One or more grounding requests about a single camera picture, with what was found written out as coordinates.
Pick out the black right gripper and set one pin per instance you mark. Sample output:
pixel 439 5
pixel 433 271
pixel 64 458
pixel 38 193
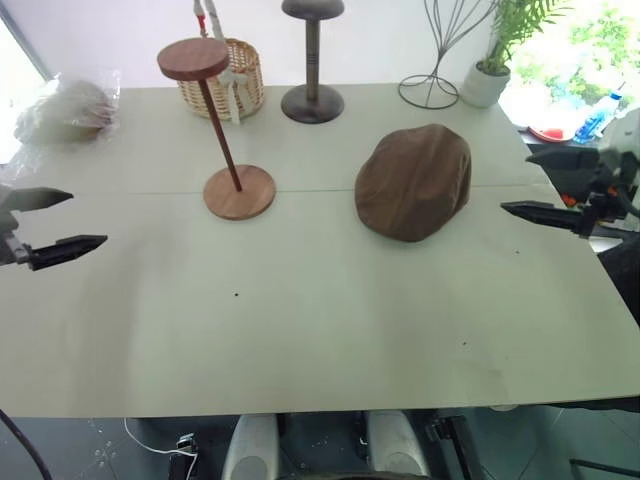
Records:
pixel 611 192

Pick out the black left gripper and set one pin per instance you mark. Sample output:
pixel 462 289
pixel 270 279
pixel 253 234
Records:
pixel 11 250

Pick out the brown cap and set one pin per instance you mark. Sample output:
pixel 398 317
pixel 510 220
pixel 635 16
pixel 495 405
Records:
pixel 414 184

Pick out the wooden disc hat stand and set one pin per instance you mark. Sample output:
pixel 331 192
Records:
pixel 239 192

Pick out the dark mushroom-shaped hat stand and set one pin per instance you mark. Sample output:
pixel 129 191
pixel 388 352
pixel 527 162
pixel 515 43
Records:
pixel 313 95

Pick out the red plastic dish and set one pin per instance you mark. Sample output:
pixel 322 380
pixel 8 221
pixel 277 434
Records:
pixel 550 134

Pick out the plastic water bottle blue label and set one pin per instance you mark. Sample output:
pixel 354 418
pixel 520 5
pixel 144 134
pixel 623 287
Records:
pixel 597 117

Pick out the clear plastic bag with contents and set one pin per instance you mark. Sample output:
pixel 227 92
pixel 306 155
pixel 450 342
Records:
pixel 60 110

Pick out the green plant in white pot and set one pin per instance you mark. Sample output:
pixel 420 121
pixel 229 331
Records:
pixel 485 82

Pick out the white and red sticks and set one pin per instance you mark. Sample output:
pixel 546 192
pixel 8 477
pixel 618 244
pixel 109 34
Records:
pixel 231 82

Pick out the woven wicker basket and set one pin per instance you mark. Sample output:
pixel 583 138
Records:
pixel 247 82

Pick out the grey rounded robot leg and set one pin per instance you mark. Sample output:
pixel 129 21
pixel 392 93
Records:
pixel 250 445
pixel 397 442

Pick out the black table frame bracket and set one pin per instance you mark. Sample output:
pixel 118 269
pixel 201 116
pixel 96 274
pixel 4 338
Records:
pixel 457 445

